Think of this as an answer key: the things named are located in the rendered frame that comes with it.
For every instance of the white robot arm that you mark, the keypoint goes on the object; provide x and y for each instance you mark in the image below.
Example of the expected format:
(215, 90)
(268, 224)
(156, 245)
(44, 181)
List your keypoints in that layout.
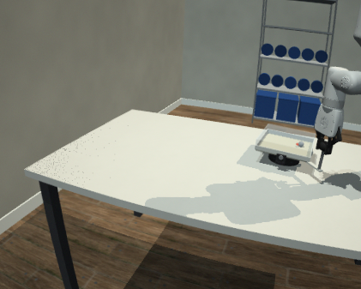
(339, 80)

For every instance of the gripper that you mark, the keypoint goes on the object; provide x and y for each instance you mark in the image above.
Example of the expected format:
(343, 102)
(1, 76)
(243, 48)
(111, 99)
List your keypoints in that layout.
(329, 122)

